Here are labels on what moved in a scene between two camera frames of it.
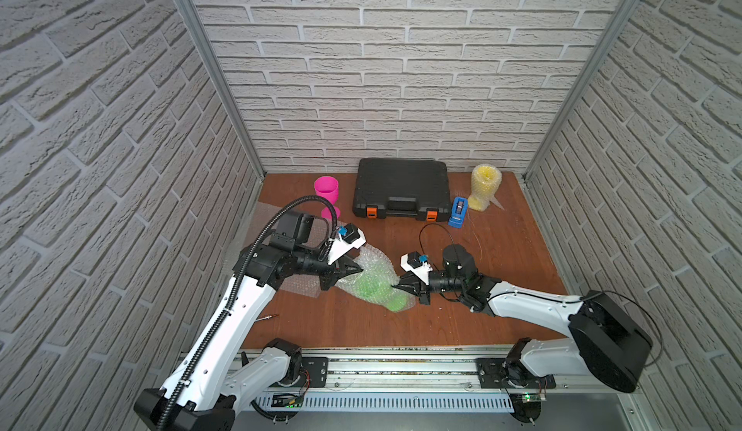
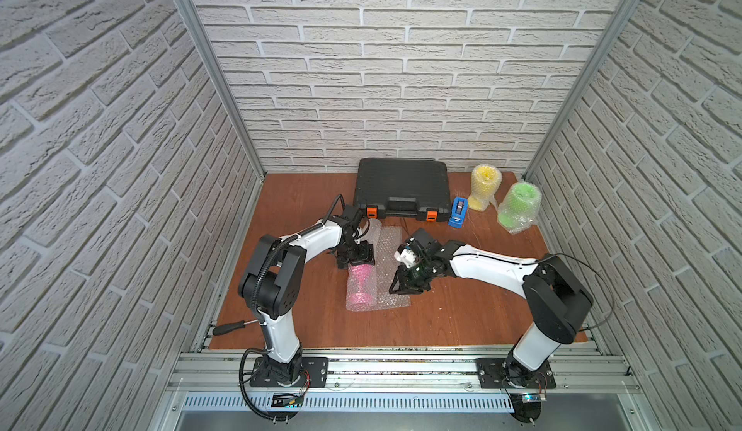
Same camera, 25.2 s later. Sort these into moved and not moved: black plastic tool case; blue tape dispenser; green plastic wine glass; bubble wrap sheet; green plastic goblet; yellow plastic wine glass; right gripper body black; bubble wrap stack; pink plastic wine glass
Moved: right gripper body black; green plastic wine glass; bubble wrap stack; pink plastic wine glass; green plastic goblet
Not moved: yellow plastic wine glass; bubble wrap sheet; black plastic tool case; blue tape dispenser
